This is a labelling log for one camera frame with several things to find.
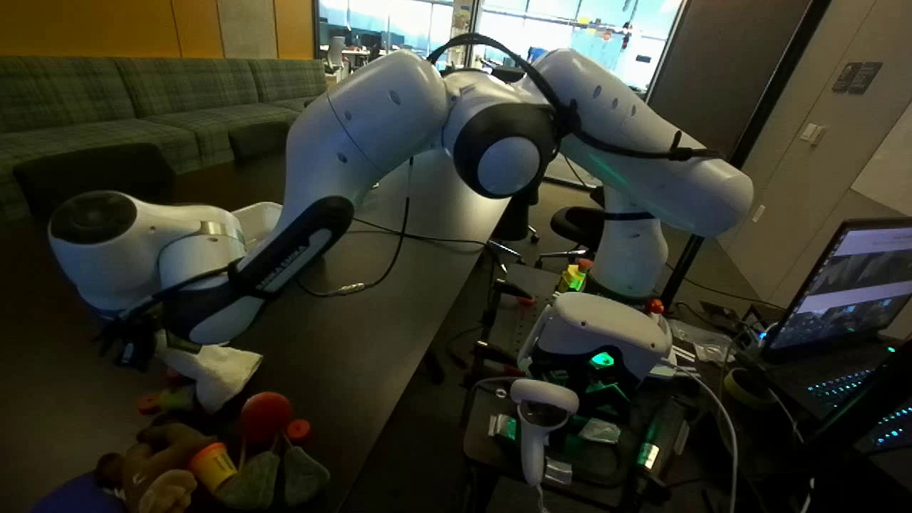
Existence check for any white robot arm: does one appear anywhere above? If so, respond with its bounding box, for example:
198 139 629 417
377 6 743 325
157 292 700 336
46 50 754 363

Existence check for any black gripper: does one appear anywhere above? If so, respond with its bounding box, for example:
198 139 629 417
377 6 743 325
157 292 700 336
100 312 169 370

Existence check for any blue flat piece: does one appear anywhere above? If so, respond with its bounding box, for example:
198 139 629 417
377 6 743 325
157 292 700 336
27 476 123 513

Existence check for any white VR headset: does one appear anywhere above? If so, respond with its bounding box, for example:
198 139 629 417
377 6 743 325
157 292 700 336
515 293 672 380

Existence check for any red toy apple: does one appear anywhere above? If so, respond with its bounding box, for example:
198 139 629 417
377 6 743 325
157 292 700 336
240 390 293 450

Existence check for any white VR controller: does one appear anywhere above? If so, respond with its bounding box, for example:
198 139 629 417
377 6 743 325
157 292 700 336
509 380 578 489

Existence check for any brown plush toy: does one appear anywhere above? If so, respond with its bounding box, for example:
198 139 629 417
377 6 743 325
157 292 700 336
94 422 207 513

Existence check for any open laptop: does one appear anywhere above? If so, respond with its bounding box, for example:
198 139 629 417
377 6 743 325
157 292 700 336
757 216 912 422

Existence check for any green plaid sofa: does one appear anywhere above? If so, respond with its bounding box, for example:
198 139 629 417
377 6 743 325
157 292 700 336
0 57 327 222

